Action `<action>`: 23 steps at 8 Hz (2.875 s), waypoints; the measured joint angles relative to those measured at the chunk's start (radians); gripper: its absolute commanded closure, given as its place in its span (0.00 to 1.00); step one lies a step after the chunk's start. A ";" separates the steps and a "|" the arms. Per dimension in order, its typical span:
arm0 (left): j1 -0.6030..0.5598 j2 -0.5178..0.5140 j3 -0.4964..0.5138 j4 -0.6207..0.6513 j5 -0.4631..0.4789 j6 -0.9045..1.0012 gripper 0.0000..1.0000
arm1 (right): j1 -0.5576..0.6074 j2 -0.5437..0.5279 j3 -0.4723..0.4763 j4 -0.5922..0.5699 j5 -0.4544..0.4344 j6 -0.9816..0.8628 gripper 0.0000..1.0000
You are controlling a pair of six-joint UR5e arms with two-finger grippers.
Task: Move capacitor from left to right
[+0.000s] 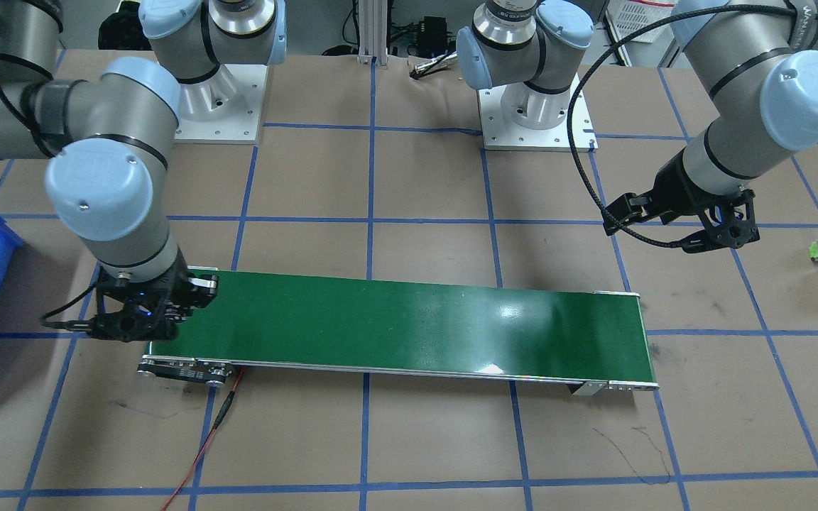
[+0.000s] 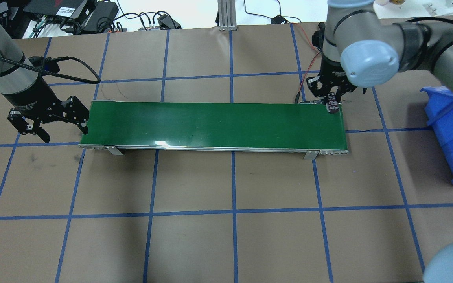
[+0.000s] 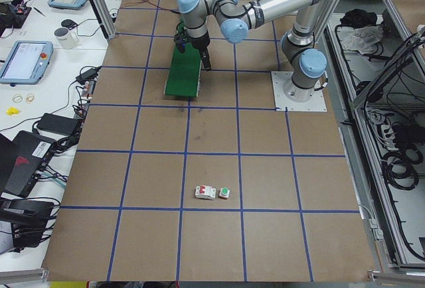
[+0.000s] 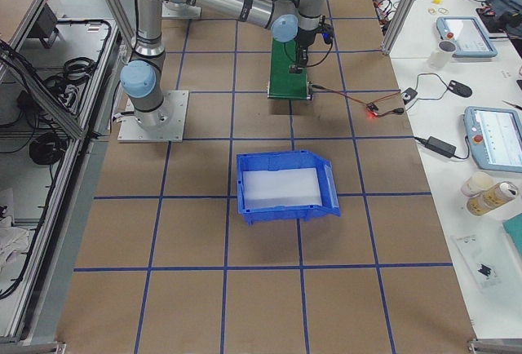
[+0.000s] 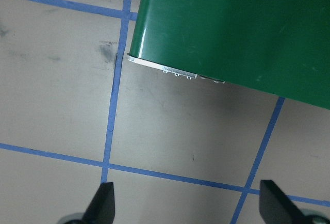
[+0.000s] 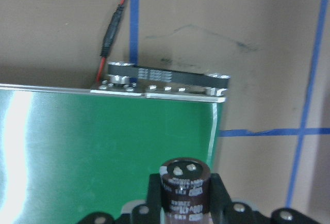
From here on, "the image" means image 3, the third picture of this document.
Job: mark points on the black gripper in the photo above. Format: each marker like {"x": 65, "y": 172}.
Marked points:
{"x": 201, "y": 42}

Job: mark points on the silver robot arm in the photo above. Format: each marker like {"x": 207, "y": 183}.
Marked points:
{"x": 236, "y": 20}

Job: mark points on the green conveyor belt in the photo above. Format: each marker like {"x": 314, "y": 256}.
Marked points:
{"x": 183, "y": 79}

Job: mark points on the white red circuit breaker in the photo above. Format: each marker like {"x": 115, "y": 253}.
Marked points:
{"x": 205, "y": 192}

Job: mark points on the white mug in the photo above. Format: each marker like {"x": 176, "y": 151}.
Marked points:
{"x": 66, "y": 38}

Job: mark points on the black computer mouse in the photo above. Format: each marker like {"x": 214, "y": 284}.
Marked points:
{"x": 69, "y": 24}

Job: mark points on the black power adapter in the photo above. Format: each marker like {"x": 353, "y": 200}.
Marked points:
{"x": 59, "y": 124}

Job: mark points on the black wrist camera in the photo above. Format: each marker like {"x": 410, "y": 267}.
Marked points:
{"x": 180, "y": 40}

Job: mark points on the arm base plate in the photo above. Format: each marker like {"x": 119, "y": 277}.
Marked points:
{"x": 288, "y": 97}

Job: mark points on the aluminium frame post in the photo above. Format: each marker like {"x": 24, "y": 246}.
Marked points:
{"x": 104, "y": 19}

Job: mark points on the green push button switch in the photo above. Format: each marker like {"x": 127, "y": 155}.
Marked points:
{"x": 224, "y": 193}

